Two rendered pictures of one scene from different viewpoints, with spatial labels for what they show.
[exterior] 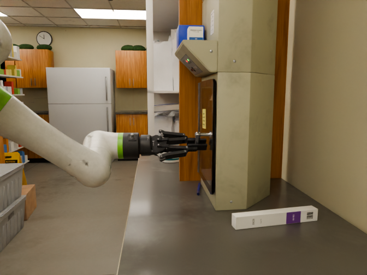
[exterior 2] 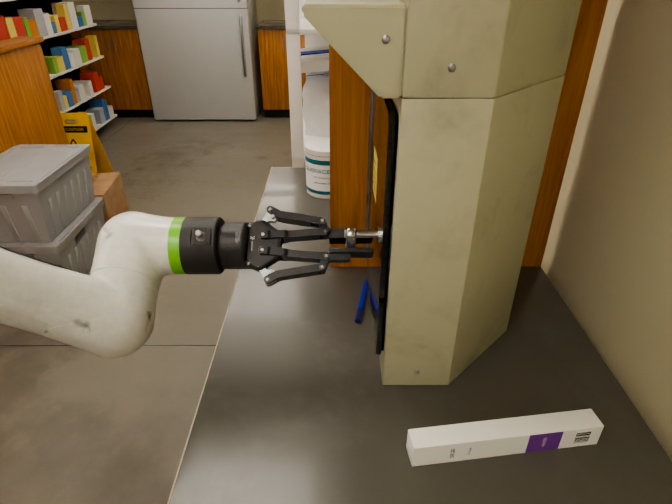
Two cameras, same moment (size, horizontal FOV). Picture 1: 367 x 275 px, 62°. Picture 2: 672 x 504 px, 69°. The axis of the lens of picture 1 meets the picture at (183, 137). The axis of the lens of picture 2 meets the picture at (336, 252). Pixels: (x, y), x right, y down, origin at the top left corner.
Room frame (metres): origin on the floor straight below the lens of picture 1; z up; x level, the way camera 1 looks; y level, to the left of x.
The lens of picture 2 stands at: (0.41, -0.09, 1.55)
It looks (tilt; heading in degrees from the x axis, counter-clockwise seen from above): 31 degrees down; 6
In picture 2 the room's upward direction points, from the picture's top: straight up
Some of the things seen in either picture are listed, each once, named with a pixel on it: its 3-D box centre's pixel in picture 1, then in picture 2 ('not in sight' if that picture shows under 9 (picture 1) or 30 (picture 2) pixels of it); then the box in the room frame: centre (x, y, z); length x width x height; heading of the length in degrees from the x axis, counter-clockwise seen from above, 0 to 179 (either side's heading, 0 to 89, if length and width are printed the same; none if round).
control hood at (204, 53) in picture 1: (193, 61); (350, 35); (1.16, -0.04, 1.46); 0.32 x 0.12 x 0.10; 6
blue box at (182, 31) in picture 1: (189, 39); not in sight; (1.26, -0.03, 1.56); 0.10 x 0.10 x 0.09; 6
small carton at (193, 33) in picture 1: (195, 36); not in sight; (1.12, -0.04, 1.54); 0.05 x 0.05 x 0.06; 6
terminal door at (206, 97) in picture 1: (205, 133); (376, 208); (1.17, -0.09, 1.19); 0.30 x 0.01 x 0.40; 6
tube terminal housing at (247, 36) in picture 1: (240, 97); (466, 129); (1.18, -0.22, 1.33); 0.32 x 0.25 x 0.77; 6
